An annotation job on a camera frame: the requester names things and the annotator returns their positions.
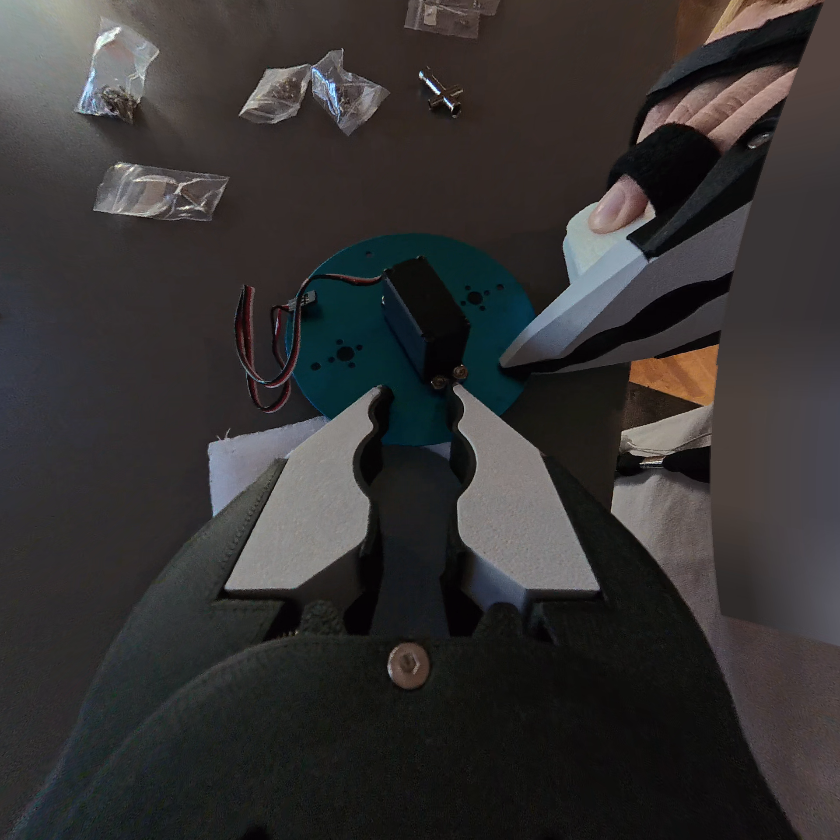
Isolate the metal cross wrench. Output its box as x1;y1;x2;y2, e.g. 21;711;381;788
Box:
418;66;467;118

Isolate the black servo motor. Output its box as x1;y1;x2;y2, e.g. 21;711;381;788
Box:
382;257;472;389

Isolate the person's white shirt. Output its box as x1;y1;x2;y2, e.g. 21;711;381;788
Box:
610;403;840;840

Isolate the red white black servo cable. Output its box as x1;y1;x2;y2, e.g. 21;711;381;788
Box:
234;276;388;413

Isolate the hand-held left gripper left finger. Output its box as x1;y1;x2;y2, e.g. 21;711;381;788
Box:
223;385;395;595

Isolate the white foam sheet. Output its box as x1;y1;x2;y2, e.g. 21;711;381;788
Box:
206;420;460;519

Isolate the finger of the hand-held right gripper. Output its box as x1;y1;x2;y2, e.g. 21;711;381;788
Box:
525;295;731;375
499;200;753;370

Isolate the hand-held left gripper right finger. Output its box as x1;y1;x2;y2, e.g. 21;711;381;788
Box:
449;382;602;608

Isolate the clear plastic screw bag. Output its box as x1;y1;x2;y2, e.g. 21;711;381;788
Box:
310;49;391;137
238;63;312;126
75;16;160;124
93;162;231;223

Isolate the blue round metal plate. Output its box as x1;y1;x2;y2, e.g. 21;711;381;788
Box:
289;233;539;448

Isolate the person's right hand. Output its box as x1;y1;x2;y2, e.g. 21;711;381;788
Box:
587;64;800;232

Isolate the black strap with metal clip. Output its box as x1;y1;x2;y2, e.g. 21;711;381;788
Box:
617;446;713;485

